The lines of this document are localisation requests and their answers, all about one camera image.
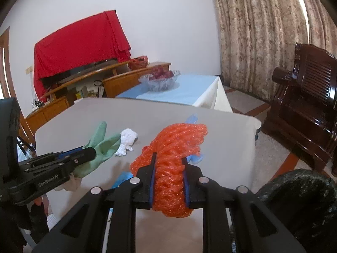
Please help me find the orange foam net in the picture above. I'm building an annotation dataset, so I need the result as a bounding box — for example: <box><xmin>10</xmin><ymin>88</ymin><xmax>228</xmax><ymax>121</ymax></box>
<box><xmin>130</xmin><ymin>123</ymin><xmax>208</xmax><ymax>218</ymax></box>

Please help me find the crumpled white tissue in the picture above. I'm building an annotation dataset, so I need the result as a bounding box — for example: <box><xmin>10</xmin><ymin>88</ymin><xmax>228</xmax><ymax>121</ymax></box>
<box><xmin>114</xmin><ymin>128</ymin><xmax>139</xmax><ymax>156</ymax></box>

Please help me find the light blue plastic piece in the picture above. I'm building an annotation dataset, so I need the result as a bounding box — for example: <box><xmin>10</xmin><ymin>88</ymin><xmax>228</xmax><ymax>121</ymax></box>
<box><xmin>108</xmin><ymin>171</ymin><xmax>133</xmax><ymax>217</ymax></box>

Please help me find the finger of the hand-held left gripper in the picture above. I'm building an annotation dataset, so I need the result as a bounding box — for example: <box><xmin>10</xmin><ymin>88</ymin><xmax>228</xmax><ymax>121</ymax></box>
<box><xmin>20</xmin><ymin>147</ymin><xmax>88</xmax><ymax>170</ymax></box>
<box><xmin>72</xmin><ymin>147</ymin><xmax>97</xmax><ymax>168</ymax></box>

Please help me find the wooden door frame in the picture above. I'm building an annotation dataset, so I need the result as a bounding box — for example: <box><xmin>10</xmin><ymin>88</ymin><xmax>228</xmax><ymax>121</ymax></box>
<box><xmin>0</xmin><ymin>26</ymin><xmax>17</xmax><ymax>101</ymax></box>

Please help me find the black television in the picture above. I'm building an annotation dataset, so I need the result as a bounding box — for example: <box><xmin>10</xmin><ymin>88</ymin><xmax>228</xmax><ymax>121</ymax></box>
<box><xmin>42</xmin><ymin>57</ymin><xmax>119</xmax><ymax>85</ymax></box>

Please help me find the wooden television cabinet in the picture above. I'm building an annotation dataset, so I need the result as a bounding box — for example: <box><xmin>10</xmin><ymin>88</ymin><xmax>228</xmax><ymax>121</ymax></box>
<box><xmin>25</xmin><ymin>62</ymin><xmax>171</xmax><ymax>137</ymax></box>

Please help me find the table with light blue cloth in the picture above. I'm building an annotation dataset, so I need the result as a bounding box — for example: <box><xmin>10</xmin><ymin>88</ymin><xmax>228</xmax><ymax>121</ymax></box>
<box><xmin>116</xmin><ymin>74</ymin><xmax>233</xmax><ymax>112</ymax></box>

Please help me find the dark wooden armchair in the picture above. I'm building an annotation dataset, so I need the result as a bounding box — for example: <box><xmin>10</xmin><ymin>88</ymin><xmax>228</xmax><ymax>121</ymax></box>
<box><xmin>263</xmin><ymin>42</ymin><xmax>337</xmax><ymax>177</ymax></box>

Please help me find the black bagged trash bin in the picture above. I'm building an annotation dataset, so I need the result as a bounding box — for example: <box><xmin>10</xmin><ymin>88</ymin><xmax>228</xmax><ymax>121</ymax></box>
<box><xmin>257</xmin><ymin>169</ymin><xmax>337</xmax><ymax>253</ymax></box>

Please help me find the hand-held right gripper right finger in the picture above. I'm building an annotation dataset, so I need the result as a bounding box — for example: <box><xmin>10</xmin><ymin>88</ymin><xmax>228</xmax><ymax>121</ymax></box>
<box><xmin>181</xmin><ymin>157</ymin><xmax>307</xmax><ymax>253</ymax></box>

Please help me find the green rubber glove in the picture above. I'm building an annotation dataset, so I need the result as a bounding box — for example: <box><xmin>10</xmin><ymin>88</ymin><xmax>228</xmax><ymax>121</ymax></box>
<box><xmin>69</xmin><ymin>121</ymin><xmax>122</xmax><ymax>191</ymax></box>

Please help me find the red plastic bag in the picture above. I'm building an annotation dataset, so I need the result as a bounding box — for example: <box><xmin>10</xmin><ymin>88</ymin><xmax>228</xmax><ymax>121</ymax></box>
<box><xmin>128</xmin><ymin>55</ymin><xmax>148</xmax><ymax>70</ymax></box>

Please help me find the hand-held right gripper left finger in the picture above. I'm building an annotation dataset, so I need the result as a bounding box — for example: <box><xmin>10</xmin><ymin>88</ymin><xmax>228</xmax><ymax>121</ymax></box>
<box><xmin>33</xmin><ymin>151</ymin><xmax>158</xmax><ymax>253</ymax></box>

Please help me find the beige patterned curtain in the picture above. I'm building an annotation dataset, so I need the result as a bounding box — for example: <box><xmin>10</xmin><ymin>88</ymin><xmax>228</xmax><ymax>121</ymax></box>
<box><xmin>205</xmin><ymin>0</ymin><xmax>337</xmax><ymax>108</ymax></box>

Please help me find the glass fruit bowl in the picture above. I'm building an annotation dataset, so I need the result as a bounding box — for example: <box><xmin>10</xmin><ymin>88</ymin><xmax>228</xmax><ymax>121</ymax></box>
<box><xmin>138</xmin><ymin>70</ymin><xmax>181</xmax><ymax>92</ymax></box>

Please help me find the red cloth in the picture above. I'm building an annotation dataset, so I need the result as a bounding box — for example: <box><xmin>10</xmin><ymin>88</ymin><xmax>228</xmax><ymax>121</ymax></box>
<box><xmin>34</xmin><ymin>10</ymin><xmax>131</xmax><ymax>97</ymax></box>

